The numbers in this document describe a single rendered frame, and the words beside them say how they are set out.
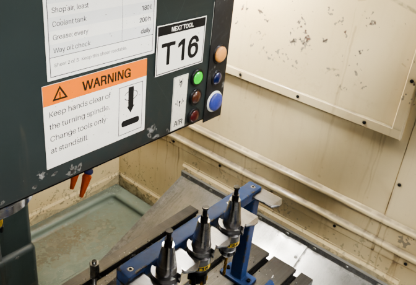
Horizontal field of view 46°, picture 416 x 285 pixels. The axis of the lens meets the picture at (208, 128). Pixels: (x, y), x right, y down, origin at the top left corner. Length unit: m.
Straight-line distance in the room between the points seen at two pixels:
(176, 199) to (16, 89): 1.45
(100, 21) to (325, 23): 0.97
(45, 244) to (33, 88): 1.59
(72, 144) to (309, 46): 1.00
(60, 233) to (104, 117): 1.54
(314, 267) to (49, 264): 0.98
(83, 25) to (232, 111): 1.21
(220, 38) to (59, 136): 0.30
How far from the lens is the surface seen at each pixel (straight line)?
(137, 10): 0.62
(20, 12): 0.52
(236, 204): 1.14
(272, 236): 1.79
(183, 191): 1.96
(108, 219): 2.21
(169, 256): 1.01
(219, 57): 0.76
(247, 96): 1.67
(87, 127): 0.62
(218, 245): 1.14
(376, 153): 1.50
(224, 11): 0.75
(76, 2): 0.56
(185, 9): 0.68
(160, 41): 0.66
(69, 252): 2.06
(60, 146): 0.61
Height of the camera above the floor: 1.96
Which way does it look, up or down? 28 degrees down
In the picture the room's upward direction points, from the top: 6 degrees clockwise
